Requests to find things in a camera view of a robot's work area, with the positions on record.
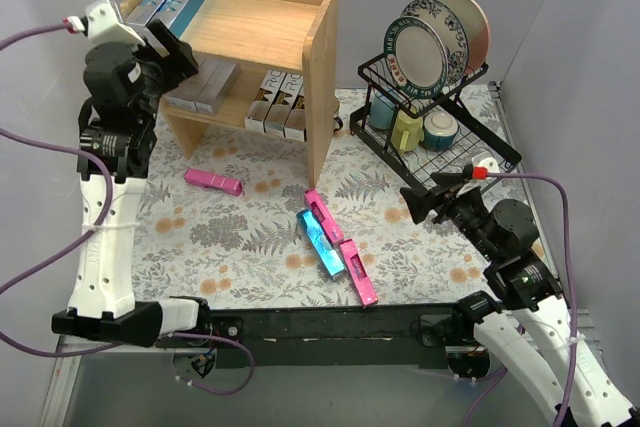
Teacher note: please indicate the pink toothpaste box centre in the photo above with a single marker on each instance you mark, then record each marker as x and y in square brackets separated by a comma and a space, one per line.
[321, 212]

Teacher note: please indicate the cyan toothpaste box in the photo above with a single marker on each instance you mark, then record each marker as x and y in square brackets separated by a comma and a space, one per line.
[329, 258]
[176, 15]

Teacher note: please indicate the light blue mug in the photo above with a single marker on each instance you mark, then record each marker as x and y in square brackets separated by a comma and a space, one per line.
[381, 111]

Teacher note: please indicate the wooden two-tier shelf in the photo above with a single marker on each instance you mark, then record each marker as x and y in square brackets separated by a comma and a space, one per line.
[294, 36]

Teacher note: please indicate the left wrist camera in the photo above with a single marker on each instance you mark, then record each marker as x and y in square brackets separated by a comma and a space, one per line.
[102, 23]

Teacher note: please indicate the silver black RO toothpaste box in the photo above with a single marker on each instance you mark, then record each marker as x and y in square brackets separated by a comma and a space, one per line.
[259, 108]

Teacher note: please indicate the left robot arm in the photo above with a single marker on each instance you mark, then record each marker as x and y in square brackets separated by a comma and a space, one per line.
[116, 138]

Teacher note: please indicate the black wire dish rack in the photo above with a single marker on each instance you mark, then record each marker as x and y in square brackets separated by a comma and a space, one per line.
[415, 167]

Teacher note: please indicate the yellow mug behind shelf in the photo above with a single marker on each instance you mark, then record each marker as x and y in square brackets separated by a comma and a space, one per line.
[338, 122]

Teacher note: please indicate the pink toothpaste box front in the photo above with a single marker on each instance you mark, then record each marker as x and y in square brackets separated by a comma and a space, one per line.
[361, 280]

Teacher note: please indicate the white toothpaste box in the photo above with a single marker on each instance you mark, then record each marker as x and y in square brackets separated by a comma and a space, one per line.
[217, 87]

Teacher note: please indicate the green rimmed white plate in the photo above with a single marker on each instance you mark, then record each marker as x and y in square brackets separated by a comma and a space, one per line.
[415, 56]

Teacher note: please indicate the teal and white bowl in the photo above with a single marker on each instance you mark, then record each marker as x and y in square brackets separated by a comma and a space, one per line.
[440, 129]

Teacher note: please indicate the beige and pink plate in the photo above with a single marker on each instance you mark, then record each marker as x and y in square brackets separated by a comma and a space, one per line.
[477, 28]

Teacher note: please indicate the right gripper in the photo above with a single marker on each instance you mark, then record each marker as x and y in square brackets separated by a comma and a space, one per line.
[445, 200]

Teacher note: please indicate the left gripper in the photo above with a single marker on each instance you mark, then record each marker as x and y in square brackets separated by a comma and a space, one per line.
[163, 54]

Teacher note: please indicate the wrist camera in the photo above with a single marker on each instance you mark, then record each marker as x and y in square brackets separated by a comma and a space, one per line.
[481, 166]
[102, 23]

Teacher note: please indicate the silver Protefix toothpaste box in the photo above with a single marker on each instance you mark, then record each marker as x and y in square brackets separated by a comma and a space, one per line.
[194, 85]

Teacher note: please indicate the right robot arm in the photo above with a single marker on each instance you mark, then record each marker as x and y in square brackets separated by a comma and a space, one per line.
[526, 319]

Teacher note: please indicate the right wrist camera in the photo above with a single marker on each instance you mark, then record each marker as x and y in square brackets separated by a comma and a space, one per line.
[481, 166]

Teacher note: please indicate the magenta toothpaste box far left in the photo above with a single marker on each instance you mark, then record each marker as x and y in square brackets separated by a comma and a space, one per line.
[208, 180]

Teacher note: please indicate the brown silver RO toothpaste box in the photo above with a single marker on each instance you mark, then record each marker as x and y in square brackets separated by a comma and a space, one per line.
[295, 125]

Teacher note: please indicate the yellow green mug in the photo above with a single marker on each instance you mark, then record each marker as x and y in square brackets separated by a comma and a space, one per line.
[407, 133]

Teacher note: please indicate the pink toothpaste box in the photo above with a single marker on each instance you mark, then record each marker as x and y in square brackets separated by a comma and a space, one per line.
[321, 212]
[361, 280]

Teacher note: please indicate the dark striped toothpaste box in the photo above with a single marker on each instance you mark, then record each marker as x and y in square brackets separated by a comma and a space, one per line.
[283, 104]

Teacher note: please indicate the blue floral patterned plate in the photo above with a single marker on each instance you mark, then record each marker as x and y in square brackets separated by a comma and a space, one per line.
[450, 30]

